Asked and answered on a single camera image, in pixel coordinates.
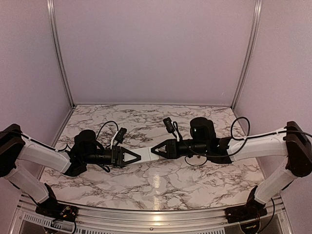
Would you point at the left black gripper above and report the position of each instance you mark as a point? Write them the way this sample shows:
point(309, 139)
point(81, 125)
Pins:
point(118, 160)

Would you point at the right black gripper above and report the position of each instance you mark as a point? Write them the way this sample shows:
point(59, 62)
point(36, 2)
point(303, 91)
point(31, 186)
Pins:
point(171, 151)

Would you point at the white remote control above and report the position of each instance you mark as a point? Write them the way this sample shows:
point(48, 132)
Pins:
point(146, 154)

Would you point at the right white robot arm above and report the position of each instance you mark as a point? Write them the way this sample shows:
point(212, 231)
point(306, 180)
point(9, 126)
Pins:
point(289, 142)

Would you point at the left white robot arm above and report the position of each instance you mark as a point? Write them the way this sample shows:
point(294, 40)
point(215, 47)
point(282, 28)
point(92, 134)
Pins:
point(16, 146)

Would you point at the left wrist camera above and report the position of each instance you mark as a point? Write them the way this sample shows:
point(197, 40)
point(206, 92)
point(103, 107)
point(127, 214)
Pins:
point(118, 137)

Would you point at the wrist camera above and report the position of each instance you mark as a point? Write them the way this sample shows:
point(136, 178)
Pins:
point(172, 128)
point(118, 137)

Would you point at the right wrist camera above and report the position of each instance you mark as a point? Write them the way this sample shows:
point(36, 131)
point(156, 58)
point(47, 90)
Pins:
point(172, 128)

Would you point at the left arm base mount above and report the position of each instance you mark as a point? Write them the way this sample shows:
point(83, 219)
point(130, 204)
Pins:
point(52, 208)

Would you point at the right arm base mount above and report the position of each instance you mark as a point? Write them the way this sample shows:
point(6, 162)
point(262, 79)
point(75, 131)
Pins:
point(251, 210)

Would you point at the front aluminium rail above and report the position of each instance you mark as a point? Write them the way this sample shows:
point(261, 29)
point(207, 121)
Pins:
point(96, 220)

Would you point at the left aluminium frame post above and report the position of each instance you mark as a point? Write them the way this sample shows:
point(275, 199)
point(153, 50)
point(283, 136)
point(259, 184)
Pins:
point(57, 48)

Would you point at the aluminium frame post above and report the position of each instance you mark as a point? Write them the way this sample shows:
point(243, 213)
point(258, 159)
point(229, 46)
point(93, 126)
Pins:
point(249, 52)
point(57, 48)

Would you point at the right aluminium frame post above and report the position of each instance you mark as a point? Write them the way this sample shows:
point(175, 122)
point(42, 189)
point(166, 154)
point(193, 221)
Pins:
point(249, 52)

